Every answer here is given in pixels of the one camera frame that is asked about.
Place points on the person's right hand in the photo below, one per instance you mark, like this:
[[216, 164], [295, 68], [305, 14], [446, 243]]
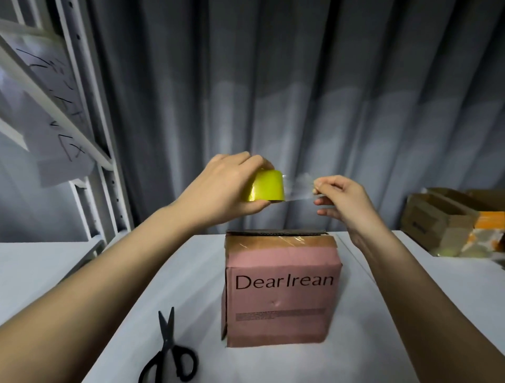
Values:
[[347, 205]]

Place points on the person's left hand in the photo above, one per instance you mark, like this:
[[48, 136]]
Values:
[[217, 193]]

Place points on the yellow tape roll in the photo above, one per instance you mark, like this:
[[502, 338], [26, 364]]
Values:
[[267, 186]]

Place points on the small brown labelled carton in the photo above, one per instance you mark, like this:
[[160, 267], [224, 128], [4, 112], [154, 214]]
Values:
[[434, 225]]

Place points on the pink lettered cardboard box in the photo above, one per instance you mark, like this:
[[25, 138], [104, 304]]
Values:
[[280, 288]]

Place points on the orange and white carton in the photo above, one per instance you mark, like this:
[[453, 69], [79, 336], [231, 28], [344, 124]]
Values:
[[485, 233]]

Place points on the black scissors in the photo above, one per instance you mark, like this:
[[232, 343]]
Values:
[[167, 355]]

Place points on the person's left forearm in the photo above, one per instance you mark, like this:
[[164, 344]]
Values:
[[87, 300]]

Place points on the person's right forearm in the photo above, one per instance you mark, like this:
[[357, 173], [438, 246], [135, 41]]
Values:
[[442, 308]]

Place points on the white metal shelf rack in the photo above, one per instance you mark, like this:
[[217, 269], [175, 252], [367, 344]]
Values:
[[95, 142]]

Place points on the handwritten paper sheet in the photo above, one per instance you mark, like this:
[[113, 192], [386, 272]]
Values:
[[47, 67], [59, 150]]

